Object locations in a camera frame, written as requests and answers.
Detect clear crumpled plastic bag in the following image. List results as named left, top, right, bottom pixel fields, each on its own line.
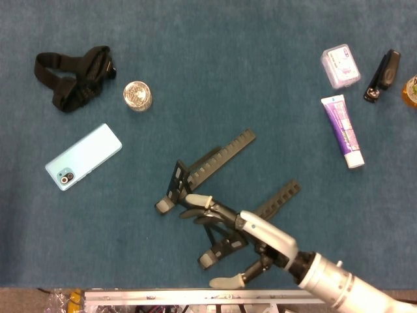
left=44, top=288, right=78, bottom=313

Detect black folding laptop stand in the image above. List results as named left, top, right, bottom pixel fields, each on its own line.
left=154, top=128, right=302, bottom=271

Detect light blue smartphone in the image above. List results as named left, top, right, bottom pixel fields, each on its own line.
left=44, top=123, right=123, bottom=192

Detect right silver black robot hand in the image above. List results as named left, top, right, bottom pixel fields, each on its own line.
left=178, top=193, right=300, bottom=290

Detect red black cable bundle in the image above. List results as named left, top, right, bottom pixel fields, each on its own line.
left=135, top=305, right=183, bottom=313

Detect black elastic strap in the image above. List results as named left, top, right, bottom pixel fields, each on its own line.
left=34, top=45, right=117, bottom=113

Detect black stapler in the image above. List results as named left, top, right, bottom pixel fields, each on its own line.
left=363, top=48, right=402, bottom=104

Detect purple white toothpaste tube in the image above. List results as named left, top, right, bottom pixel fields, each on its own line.
left=320, top=94, right=366, bottom=170

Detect aluminium profile rail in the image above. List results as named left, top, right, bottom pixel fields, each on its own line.
left=83, top=289, right=330, bottom=306

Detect teal felt table cover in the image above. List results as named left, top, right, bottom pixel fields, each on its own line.
left=0, top=0, right=417, bottom=290

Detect clear jar of paper clips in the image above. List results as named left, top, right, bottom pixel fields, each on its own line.
left=122, top=80, right=153, bottom=113

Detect clear box with purple label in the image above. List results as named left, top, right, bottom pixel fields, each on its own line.
left=320, top=43, right=362, bottom=90

